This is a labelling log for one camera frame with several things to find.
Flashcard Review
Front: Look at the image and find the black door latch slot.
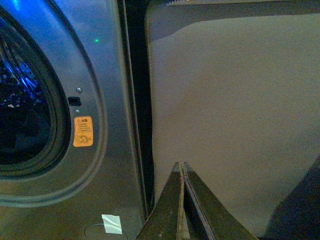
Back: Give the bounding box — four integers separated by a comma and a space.
67, 96, 81, 107

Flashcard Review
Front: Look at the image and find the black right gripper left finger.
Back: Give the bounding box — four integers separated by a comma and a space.
136, 162, 185, 240

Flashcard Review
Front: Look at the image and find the grey front-load washing machine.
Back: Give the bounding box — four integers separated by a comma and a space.
0, 0, 152, 240

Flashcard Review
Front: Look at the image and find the white tape piece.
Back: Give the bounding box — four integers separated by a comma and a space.
101, 214, 123, 235

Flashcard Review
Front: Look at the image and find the stainless steel washer drum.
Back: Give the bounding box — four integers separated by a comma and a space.
0, 19, 51, 165

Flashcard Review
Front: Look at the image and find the black rubber door gasket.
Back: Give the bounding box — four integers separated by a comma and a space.
0, 8, 71, 180

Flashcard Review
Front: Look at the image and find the orange warning sticker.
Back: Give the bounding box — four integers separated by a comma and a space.
73, 116, 94, 148

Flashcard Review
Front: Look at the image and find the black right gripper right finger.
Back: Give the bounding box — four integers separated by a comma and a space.
183, 162, 257, 240

